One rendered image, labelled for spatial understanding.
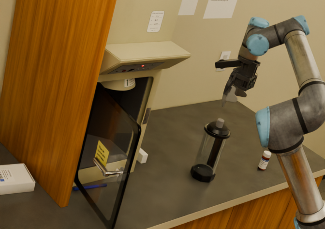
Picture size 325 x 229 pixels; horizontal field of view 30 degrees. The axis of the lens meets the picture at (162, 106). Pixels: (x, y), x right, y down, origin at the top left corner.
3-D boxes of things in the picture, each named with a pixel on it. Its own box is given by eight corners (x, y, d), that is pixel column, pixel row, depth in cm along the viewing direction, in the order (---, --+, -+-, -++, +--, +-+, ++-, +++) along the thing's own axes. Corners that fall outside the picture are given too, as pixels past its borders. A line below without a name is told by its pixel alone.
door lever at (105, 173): (106, 161, 195) (107, 154, 194) (119, 178, 188) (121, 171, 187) (91, 162, 192) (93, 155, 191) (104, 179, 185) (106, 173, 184)
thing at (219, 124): (212, 125, 248) (216, 112, 246) (230, 135, 245) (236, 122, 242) (201, 131, 241) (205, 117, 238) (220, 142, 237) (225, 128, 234)
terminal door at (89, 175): (74, 179, 216) (97, 79, 199) (111, 234, 195) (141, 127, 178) (72, 179, 216) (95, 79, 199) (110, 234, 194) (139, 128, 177)
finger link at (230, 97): (230, 111, 229) (241, 89, 228) (217, 104, 232) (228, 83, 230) (233, 112, 232) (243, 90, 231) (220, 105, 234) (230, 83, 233)
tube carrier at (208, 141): (198, 162, 258) (213, 119, 249) (219, 175, 253) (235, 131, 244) (185, 171, 249) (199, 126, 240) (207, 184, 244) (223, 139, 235)
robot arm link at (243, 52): (238, 44, 224) (247, 41, 231) (234, 55, 226) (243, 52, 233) (255, 52, 221) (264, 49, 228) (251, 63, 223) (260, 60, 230)
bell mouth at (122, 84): (78, 70, 220) (81, 56, 218) (116, 67, 232) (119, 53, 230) (106, 93, 210) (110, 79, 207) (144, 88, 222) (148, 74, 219)
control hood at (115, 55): (92, 72, 199) (98, 44, 194) (164, 65, 221) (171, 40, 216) (112, 88, 192) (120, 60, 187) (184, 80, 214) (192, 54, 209)
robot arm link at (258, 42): (274, 29, 206) (272, 20, 216) (243, 41, 209) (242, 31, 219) (282, 50, 209) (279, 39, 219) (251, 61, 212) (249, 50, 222)
